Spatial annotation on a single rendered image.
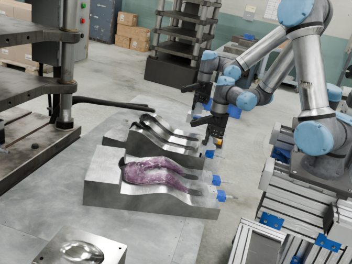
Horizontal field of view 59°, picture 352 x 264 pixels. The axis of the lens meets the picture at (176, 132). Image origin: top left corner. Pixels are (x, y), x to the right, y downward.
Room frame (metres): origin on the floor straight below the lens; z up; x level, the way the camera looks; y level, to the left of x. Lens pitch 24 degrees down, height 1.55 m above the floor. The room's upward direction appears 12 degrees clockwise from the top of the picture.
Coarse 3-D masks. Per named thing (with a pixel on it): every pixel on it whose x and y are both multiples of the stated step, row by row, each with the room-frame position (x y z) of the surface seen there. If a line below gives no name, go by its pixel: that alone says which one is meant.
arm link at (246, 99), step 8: (232, 88) 1.25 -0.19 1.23; (240, 88) 1.25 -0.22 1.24; (232, 96) 1.22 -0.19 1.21; (240, 96) 1.20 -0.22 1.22; (248, 96) 1.18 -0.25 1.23; (256, 96) 1.21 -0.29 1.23; (232, 104) 1.24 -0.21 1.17; (240, 104) 1.19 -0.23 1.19; (248, 104) 1.18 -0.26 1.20; (256, 104) 1.26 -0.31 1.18
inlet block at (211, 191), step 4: (208, 188) 1.02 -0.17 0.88; (212, 188) 1.03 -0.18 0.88; (208, 192) 1.00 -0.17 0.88; (212, 192) 1.00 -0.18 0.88; (216, 192) 1.01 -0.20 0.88; (220, 192) 1.03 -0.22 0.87; (224, 192) 1.04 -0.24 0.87; (208, 196) 1.00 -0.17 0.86; (212, 196) 1.00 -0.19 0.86; (216, 196) 1.00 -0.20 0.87; (220, 196) 1.01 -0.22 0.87; (224, 196) 1.01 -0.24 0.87; (228, 196) 1.03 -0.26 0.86; (232, 196) 1.04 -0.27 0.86; (236, 196) 1.04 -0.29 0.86; (220, 200) 1.01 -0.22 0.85; (224, 200) 1.01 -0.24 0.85
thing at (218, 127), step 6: (216, 114) 1.27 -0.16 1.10; (222, 114) 1.27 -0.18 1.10; (228, 114) 1.30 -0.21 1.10; (216, 120) 1.29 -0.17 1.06; (222, 120) 1.28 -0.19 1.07; (210, 126) 1.28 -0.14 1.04; (216, 126) 1.28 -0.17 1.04; (222, 126) 1.28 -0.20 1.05; (210, 132) 1.27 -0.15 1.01; (216, 132) 1.28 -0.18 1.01; (222, 132) 1.28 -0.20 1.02; (222, 138) 1.26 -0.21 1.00
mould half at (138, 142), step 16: (112, 128) 1.42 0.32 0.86; (128, 128) 1.46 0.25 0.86; (160, 128) 1.43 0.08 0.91; (112, 144) 1.31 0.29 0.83; (128, 144) 1.30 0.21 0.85; (144, 144) 1.28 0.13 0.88; (160, 144) 1.30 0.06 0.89; (192, 144) 1.36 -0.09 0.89; (176, 160) 1.26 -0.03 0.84; (192, 160) 1.25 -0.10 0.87
